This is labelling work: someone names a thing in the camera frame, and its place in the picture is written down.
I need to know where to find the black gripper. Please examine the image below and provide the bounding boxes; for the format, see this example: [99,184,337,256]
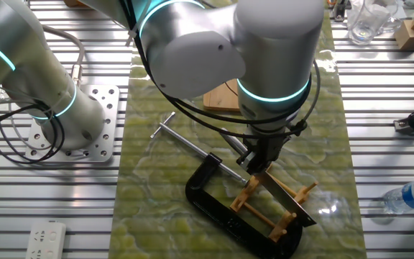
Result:
[236,134,290,176]

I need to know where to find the steel cleaver knife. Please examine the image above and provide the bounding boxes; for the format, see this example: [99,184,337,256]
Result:
[219,127,318,228]

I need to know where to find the wooden knife rack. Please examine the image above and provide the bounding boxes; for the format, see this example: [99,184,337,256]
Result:
[229,163,320,243]

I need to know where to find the black C-clamp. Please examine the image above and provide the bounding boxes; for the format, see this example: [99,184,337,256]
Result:
[149,111,304,259]

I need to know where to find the bamboo cutting board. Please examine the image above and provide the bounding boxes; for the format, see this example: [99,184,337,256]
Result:
[203,78,242,112]

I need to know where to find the green marble pattern mat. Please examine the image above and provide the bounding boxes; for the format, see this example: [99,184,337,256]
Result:
[108,0,368,259]

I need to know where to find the clear water bottle blue cap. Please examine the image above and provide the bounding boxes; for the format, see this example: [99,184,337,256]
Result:
[382,178,414,216]

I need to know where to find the black metal stand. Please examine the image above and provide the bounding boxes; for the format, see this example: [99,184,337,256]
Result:
[331,0,350,22]

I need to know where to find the clear glass mug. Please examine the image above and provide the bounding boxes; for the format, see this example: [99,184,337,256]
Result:
[346,0,404,46]

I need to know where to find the white power strip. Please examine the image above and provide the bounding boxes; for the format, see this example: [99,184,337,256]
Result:
[25,221,67,259]

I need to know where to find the brown cardboard box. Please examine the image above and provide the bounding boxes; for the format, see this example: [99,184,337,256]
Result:
[63,0,90,8]

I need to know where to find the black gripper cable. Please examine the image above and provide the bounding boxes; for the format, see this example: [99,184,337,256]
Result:
[119,0,307,140]

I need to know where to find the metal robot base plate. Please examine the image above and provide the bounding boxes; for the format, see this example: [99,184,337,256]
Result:
[25,84,121,163]

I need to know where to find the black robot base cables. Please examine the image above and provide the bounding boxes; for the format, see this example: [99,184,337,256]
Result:
[0,86,66,165]

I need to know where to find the grey braided hose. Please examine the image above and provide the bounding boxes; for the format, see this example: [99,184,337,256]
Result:
[41,24,86,87]

